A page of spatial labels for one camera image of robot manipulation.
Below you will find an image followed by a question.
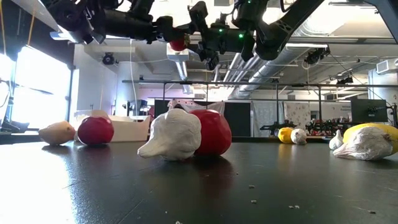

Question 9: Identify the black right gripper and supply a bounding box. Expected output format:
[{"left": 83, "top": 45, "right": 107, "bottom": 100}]
[{"left": 190, "top": 1, "right": 251, "bottom": 71}]

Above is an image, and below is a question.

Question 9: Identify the white ceiling pipe bundle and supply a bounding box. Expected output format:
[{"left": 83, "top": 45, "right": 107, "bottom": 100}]
[{"left": 223, "top": 51, "right": 274, "bottom": 83}]

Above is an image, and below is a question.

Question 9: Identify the black background desk equipment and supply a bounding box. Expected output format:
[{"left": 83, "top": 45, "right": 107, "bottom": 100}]
[{"left": 122, "top": 99, "right": 150, "bottom": 117}]

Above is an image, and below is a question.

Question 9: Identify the black table mat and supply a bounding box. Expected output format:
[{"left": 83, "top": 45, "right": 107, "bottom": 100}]
[{"left": 0, "top": 136, "right": 398, "bottom": 224}]

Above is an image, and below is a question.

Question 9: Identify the yellow lemon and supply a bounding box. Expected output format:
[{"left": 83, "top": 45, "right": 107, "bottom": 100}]
[
  {"left": 277, "top": 126, "right": 295, "bottom": 144},
  {"left": 343, "top": 123, "right": 398, "bottom": 156}
]

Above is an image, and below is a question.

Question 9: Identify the off-white garlic bulb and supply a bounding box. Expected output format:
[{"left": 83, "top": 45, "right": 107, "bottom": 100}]
[
  {"left": 332, "top": 126, "right": 394, "bottom": 161},
  {"left": 290, "top": 128, "right": 308, "bottom": 146}
]

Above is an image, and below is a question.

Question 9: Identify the white wall air unit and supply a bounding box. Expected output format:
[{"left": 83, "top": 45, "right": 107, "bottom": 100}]
[{"left": 375, "top": 58, "right": 398, "bottom": 75}]

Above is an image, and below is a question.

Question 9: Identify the dark background monitor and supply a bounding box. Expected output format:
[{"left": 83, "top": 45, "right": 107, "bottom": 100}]
[{"left": 350, "top": 98, "right": 389, "bottom": 123}]

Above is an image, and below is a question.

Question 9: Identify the white plastic basket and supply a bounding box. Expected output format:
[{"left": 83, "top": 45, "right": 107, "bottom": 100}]
[{"left": 73, "top": 109, "right": 151, "bottom": 143}]

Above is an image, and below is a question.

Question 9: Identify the pinkish white draped cloth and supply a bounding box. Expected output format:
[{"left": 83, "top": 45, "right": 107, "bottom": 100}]
[{"left": 167, "top": 98, "right": 226, "bottom": 116}]

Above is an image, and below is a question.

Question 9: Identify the small white garlic bulb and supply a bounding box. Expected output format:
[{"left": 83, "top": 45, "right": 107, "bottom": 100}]
[{"left": 328, "top": 129, "right": 344, "bottom": 151}]

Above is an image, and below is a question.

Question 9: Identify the black metal rack frame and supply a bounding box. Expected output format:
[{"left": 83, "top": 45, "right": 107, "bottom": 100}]
[{"left": 121, "top": 79, "right": 398, "bottom": 138}]

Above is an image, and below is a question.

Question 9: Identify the patterned white hanging cloth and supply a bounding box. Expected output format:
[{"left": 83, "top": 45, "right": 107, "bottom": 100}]
[{"left": 283, "top": 101, "right": 312, "bottom": 130}]

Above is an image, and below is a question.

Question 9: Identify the white hanging cable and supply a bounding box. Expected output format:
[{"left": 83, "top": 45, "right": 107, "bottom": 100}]
[{"left": 129, "top": 40, "right": 139, "bottom": 116}]

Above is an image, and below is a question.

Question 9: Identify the large red apple toy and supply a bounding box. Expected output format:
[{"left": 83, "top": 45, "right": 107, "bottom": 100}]
[{"left": 188, "top": 109, "right": 233, "bottom": 157}]

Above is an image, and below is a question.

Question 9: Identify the red and black equipment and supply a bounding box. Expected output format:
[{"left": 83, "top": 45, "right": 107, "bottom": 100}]
[{"left": 305, "top": 117, "right": 354, "bottom": 137}]

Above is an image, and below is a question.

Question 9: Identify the silver overhead frame rail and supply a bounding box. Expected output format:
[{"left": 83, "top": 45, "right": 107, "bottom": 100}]
[{"left": 49, "top": 30, "right": 398, "bottom": 45}]

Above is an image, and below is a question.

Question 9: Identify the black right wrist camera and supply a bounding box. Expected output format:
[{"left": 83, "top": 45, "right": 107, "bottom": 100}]
[{"left": 231, "top": 0, "right": 270, "bottom": 29}]

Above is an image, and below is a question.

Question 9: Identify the plain white hanging cloth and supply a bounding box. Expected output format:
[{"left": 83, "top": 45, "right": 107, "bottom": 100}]
[{"left": 251, "top": 101, "right": 283, "bottom": 138}]

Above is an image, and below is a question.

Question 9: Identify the black ceiling spotlight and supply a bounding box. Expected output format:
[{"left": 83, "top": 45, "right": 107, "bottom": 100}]
[
  {"left": 304, "top": 46, "right": 331, "bottom": 65},
  {"left": 336, "top": 75, "right": 354, "bottom": 85}
]

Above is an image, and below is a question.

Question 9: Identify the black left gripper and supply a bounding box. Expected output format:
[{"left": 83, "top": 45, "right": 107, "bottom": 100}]
[{"left": 104, "top": 9, "right": 191, "bottom": 43}]

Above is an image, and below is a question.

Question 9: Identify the white ceiling vent box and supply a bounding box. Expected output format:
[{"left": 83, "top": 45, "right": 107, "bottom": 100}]
[{"left": 166, "top": 42, "right": 190, "bottom": 63}]

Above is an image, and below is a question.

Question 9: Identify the black background panel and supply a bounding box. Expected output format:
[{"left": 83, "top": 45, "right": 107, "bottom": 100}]
[{"left": 223, "top": 101, "right": 252, "bottom": 138}]

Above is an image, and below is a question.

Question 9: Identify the dark object by window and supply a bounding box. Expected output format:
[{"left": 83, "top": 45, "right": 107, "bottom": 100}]
[{"left": 0, "top": 118, "right": 40, "bottom": 135}]

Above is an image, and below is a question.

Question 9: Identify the silver spiral ventilation duct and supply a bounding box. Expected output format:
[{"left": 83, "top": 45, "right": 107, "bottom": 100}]
[{"left": 229, "top": 43, "right": 330, "bottom": 100}]

